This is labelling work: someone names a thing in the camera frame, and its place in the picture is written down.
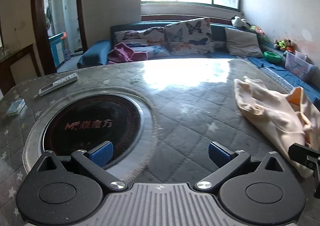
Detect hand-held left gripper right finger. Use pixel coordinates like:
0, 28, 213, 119
194, 142, 292, 191

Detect green plastic bowl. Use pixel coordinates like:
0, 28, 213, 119
264, 51, 282, 64

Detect blue patterned sofa cover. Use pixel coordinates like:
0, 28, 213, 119
247, 56, 320, 106

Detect dark wooden sideboard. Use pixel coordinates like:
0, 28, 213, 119
0, 44, 36, 96

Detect green brown plush toys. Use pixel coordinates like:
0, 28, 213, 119
274, 39, 295, 52

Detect round black induction hob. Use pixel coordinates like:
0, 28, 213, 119
24, 86, 154, 186

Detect small clear card box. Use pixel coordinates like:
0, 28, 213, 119
6, 99, 27, 116

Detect large butterfly print cushion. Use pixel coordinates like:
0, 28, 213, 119
164, 17, 214, 55

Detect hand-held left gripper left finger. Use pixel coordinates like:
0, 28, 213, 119
30, 141, 128, 191

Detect pink crumpled cloth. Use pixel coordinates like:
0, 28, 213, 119
107, 42, 148, 64

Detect colourful small toy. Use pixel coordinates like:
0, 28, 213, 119
250, 25, 265, 36

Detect clear plastic storage box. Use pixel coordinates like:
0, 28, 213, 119
284, 51, 317, 82

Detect plain grey cushion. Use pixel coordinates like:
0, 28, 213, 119
224, 27, 263, 57

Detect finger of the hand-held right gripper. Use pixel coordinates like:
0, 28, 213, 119
288, 143, 320, 166
307, 156, 320, 198

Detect white remote control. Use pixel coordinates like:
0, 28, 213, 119
39, 73, 78, 97

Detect panda plush toy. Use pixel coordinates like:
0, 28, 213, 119
231, 16, 250, 29

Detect blue corner sofa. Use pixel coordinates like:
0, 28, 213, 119
77, 21, 320, 111

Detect light blue cabinet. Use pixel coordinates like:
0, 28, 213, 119
49, 32, 69, 66

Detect cream fleece garment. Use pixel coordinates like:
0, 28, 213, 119
233, 76, 320, 179

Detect dark wooden door frame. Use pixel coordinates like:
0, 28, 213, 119
30, 0, 88, 74

